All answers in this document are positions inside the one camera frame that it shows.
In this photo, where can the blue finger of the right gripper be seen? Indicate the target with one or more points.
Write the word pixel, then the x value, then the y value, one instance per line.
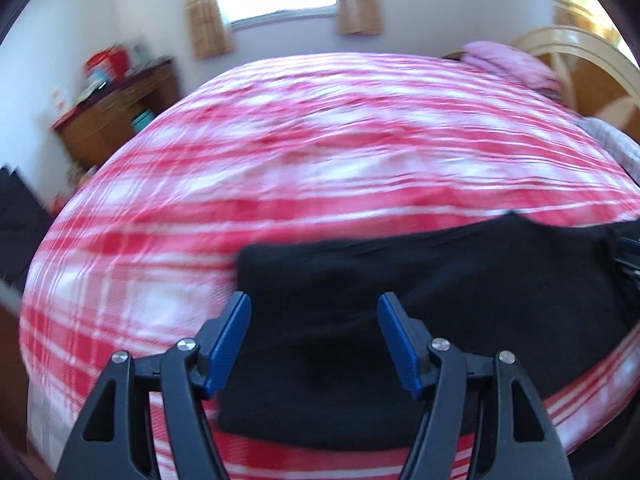
pixel 627 254

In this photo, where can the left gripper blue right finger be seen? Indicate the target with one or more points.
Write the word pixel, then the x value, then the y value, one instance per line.
pixel 513 434

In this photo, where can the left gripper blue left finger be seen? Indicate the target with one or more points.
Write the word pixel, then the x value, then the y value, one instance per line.
pixel 113 437

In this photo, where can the black pants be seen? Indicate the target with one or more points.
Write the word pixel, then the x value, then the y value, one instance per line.
pixel 337 352

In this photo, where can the grey striped pillow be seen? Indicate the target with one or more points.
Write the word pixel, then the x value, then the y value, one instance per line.
pixel 621 147

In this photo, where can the wooden bed headboard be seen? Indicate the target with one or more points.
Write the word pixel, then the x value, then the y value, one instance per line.
pixel 597 80

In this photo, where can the red white plaid bedsheet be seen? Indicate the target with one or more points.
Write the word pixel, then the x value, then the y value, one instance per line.
pixel 287 150

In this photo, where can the pink folded quilt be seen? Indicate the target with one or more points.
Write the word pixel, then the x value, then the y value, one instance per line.
pixel 513 64

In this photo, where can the brown wooden dresser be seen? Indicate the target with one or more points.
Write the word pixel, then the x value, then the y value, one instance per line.
pixel 98 127

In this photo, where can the red bag on dresser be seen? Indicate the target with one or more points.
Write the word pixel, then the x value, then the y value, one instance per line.
pixel 113 63

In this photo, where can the beige curtain left panel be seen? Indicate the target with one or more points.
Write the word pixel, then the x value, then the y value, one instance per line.
pixel 210 34

